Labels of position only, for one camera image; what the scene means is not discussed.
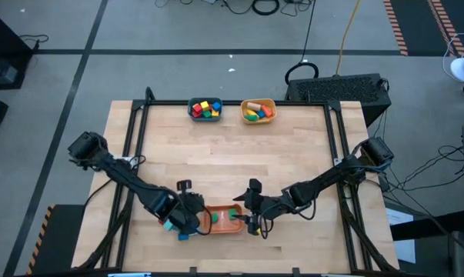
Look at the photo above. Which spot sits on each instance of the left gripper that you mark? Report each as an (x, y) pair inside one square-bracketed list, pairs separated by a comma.
[(189, 204)]

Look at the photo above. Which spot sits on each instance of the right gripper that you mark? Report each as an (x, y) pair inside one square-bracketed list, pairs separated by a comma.
[(260, 205)]

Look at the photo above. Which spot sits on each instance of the orange plastic bin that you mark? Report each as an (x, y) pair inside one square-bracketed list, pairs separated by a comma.
[(224, 225)]

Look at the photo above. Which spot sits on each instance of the green narrow block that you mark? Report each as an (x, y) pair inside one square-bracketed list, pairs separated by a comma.
[(215, 217)]

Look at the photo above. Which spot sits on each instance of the yellow wooden cylinder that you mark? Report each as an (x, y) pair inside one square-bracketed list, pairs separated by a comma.
[(251, 112)]

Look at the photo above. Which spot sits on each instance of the yellow wooden cube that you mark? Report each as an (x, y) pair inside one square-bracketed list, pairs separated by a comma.
[(204, 105), (215, 113)]

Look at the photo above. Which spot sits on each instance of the green wooden cube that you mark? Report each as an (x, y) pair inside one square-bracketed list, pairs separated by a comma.
[(207, 114)]

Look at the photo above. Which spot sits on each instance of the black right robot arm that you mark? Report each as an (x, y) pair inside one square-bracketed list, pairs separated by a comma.
[(324, 181)]

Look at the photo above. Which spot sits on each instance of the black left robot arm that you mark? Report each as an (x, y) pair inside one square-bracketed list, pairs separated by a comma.
[(131, 181)]

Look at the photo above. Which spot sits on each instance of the blue medium block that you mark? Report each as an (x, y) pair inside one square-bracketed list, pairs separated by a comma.
[(183, 237)]

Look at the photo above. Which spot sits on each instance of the yellow plastic bin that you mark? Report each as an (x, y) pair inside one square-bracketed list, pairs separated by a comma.
[(262, 122)]

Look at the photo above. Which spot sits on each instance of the teal plastic bin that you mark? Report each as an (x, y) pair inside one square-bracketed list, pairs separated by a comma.
[(204, 120)]

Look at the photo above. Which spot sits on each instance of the black mat with yellow stripes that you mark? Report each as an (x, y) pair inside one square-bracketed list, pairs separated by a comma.
[(58, 238)]

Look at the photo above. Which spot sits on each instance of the black computer case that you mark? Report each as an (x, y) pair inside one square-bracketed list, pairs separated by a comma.
[(339, 90)]

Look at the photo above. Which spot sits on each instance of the white paper sheet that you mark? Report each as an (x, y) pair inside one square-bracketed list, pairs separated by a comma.
[(404, 250)]

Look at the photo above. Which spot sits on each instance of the black mat with orange stripes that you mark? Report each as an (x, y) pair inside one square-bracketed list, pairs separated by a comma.
[(420, 23)]

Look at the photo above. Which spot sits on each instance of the white round device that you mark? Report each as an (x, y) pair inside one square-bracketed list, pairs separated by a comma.
[(460, 69)]

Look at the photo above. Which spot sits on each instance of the black cabinet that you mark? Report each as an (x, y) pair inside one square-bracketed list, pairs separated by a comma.
[(4, 38)]

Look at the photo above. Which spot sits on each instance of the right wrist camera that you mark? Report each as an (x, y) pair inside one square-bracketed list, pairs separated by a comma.
[(255, 185)]

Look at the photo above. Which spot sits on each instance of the black metal table frame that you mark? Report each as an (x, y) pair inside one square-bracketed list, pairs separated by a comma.
[(231, 102)]

